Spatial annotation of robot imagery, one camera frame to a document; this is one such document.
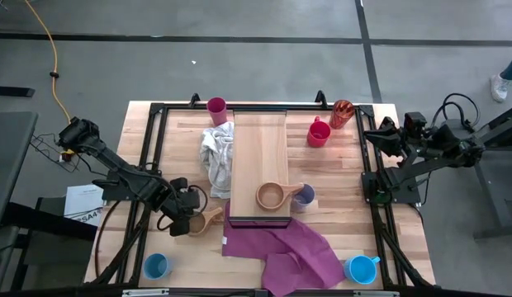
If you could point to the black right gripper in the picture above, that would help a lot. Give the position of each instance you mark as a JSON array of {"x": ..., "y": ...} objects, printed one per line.
[{"x": 417, "y": 140}]

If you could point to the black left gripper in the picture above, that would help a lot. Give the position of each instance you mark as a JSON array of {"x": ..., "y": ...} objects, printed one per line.
[{"x": 183, "y": 202}]

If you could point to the orange translucent tumbler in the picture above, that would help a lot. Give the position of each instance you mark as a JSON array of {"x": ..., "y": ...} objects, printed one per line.
[{"x": 342, "y": 113}]

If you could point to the red mug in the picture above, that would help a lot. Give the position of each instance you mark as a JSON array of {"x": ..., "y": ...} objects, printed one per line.
[{"x": 319, "y": 134}]

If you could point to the dull blue plastic cup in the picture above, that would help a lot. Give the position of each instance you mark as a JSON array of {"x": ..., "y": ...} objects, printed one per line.
[{"x": 157, "y": 266}]

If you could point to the magenta plastic cup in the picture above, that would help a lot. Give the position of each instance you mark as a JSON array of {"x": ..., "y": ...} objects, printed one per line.
[{"x": 217, "y": 110}]

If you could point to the lavender plastic cup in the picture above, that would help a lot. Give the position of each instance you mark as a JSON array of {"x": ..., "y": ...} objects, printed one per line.
[{"x": 306, "y": 199}]

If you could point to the bright blue mug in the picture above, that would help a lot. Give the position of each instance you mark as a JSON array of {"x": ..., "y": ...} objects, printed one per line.
[{"x": 360, "y": 270}]

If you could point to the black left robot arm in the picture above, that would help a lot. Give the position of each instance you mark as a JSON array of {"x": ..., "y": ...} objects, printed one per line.
[{"x": 115, "y": 169}]

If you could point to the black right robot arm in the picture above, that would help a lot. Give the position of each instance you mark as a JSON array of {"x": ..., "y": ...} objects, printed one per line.
[{"x": 437, "y": 161}]

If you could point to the white cloth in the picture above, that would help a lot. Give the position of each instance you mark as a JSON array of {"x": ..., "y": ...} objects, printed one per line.
[{"x": 216, "y": 156}]

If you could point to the black table clamp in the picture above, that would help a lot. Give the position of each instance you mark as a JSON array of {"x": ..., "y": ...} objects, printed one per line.
[
  {"x": 320, "y": 99},
  {"x": 194, "y": 100}
]

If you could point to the white paper label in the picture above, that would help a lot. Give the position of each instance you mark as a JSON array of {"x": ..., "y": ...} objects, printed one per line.
[{"x": 82, "y": 202}]

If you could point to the black metal stand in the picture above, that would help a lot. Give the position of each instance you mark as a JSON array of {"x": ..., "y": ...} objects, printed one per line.
[{"x": 495, "y": 173}]

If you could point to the purple cloth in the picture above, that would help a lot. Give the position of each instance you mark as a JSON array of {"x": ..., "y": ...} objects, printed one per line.
[{"x": 289, "y": 251}]

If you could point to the yellow power plug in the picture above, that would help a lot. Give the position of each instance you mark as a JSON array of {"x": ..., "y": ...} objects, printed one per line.
[{"x": 68, "y": 156}]

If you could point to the person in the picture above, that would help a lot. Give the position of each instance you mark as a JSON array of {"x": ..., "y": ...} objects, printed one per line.
[{"x": 501, "y": 84}]

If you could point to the grey side table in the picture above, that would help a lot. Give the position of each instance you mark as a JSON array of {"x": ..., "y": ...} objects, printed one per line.
[{"x": 10, "y": 156}]

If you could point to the black floor bar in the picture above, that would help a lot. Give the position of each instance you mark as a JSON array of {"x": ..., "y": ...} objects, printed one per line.
[{"x": 12, "y": 91}]

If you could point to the black table frame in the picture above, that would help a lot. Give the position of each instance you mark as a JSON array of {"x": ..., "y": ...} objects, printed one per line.
[{"x": 181, "y": 107}]

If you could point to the silver bracket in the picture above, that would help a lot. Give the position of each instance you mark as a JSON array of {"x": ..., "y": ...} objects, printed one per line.
[
  {"x": 375, "y": 293},
  {"x": 144, "y": 292}
]

